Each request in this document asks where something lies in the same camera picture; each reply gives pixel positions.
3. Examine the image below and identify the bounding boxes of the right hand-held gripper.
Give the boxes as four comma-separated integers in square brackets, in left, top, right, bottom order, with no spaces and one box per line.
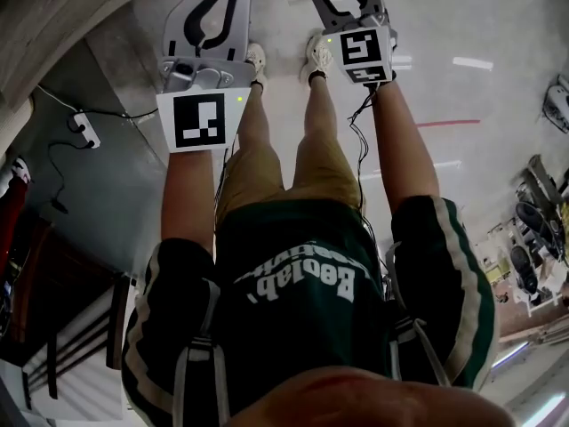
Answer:
[307,0,399,87]

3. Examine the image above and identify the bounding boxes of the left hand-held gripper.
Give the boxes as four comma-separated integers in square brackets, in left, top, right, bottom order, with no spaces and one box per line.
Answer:
[155,0,256,153]

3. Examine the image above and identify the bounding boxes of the person's right forearm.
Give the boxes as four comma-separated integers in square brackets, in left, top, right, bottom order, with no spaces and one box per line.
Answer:
[370,79,442,216]

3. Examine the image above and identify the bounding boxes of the person's left forearm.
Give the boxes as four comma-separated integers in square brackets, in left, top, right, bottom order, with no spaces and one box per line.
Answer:
[158,148,220,256]

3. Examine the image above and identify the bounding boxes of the person's right white shoe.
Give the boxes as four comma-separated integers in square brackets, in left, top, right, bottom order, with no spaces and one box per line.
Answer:
[301,35,335,85]

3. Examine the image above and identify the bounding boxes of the person's white shoe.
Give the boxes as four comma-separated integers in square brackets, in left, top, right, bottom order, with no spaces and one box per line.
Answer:
[243,41,268,89]
[301,35,335,85]

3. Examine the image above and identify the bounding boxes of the person's left white shoe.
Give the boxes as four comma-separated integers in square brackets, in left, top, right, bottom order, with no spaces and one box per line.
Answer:
[243,41,268,89]

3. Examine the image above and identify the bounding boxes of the person's right leg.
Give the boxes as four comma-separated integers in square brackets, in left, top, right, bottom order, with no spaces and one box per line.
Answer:
[299,75,340,153]

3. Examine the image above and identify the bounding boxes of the person's leg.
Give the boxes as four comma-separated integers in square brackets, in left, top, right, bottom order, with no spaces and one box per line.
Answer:
[299,75,340,153]
[236,81,285,162]
[0,177,29,262]

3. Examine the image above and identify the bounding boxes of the person's left leg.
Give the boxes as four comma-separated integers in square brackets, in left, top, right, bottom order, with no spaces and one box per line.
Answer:
[236,81,285,162]

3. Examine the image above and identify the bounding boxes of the grey wooden desk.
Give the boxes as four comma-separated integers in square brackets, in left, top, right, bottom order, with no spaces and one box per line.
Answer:
[0,0,230,113]

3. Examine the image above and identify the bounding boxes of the red floor tape strip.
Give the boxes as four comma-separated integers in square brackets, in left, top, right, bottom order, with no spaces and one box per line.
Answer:
[416,118,482,129]

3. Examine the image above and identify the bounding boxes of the white power strip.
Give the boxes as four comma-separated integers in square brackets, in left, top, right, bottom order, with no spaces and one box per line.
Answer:
[72,111,102,150]

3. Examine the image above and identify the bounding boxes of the khaki shorts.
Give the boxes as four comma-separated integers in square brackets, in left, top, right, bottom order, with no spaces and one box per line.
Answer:
[214,133,364,224]

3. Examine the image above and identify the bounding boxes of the white black mesh device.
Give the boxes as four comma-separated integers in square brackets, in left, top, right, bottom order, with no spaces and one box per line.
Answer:
[543,74,569,134]

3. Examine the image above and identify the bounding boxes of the cluttered white rack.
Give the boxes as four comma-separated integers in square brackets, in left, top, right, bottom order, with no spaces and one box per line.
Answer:
[483,152,569,320]

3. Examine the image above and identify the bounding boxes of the dark green printed shirt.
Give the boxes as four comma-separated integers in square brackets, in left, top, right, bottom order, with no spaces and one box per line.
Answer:
[119,195,498,427]

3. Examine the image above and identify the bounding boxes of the wooden plank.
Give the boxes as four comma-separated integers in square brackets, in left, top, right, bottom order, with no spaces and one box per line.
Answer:
[496,321,569,347]

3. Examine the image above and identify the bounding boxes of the person's face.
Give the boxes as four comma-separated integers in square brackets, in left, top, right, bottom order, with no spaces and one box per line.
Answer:
[229,364,513,427]

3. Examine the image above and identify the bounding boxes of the black power cord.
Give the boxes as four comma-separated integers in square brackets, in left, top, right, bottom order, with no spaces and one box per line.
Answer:
[67,108,161,134]
[45,139,99,217]

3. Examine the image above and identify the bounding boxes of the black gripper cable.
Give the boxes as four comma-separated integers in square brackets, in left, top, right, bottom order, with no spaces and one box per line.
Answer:
[212,143,237,222]
[348,84,389,285]

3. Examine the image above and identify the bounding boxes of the white power cord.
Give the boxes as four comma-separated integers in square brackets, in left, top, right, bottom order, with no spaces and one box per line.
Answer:
[34,84,84,117]

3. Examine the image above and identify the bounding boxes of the black white harness strap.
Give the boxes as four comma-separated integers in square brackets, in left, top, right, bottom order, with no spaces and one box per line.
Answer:
[381,239,452,389]
[170,277,224,427]

